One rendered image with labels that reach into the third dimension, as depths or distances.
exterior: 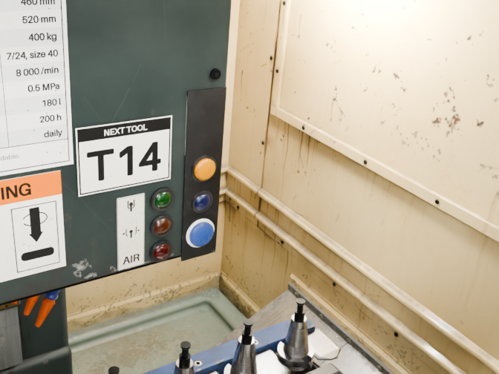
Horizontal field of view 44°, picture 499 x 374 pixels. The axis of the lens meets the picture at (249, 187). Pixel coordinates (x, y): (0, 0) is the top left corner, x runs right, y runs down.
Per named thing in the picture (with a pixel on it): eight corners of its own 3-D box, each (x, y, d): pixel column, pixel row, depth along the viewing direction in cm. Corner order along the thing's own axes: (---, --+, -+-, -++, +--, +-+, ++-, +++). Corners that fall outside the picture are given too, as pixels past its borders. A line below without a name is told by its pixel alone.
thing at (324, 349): (344, 355, 109) (345, 352, 108) (321, 365, 106) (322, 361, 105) (319, 332, 114) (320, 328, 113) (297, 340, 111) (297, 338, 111)
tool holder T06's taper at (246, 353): (246, 359, 103) (249, 326, 100) (262, 375, 100) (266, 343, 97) (224, 369, 101) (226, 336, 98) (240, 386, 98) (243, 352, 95)
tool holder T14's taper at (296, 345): (296, 337, 109) (300, 306, 106) (314, 351, 106) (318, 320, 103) (277, 346, 106) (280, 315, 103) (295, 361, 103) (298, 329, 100)
